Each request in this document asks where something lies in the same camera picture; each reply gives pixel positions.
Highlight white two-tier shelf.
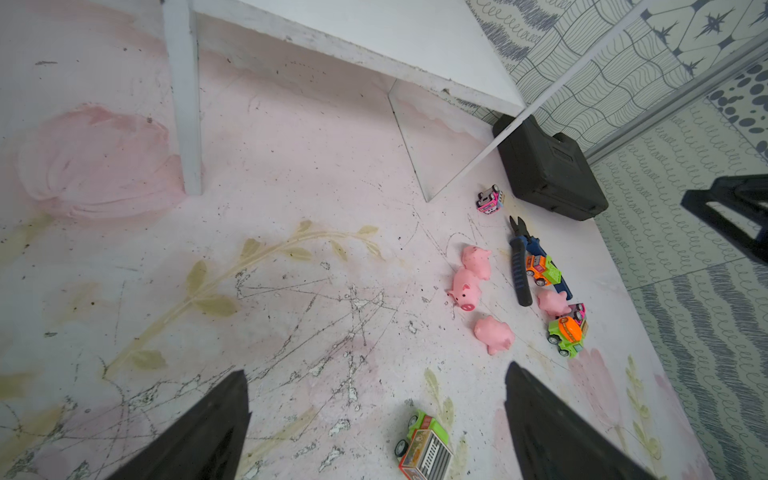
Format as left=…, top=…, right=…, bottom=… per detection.
left=161, top=1, right=649, bottom=195

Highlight black plastic tool case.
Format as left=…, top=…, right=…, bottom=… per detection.
left=497, top=116, right=609, bottom=221

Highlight blue handled cutting pliers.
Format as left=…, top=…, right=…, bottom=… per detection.
left=509, top=217, right=573, bottom=307

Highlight pink teal toy truck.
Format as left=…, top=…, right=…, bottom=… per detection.
left=476, top=184, right=504, bottom=215

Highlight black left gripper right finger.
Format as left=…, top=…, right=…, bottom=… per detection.
left=505, top=362, right=653, bottom=480

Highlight pink green toy truck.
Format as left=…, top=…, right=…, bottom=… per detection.
left=569, top=303, right=586, bottom=326

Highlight green orange toy mixer truck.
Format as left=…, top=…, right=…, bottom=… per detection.
left=547, top=316, right=589, bottom=358

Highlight orange green toy dump truck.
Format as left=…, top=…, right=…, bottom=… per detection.
left=526, top=254, right=562, bottom=287

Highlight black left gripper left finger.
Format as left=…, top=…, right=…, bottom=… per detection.
left=111, top=370, right=250, bottom=480

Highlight pink rubber pig toy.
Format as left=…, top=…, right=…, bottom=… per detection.
left=447, top=267, right=482, bottom=312
left=473, top=316, right=515, bottom=356
left=461, top=245, right=492, bottom=281
left=537, top=290, right=572, bottom=317

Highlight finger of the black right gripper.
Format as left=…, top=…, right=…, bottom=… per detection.
left=680, top=174, right=768, bottom=266

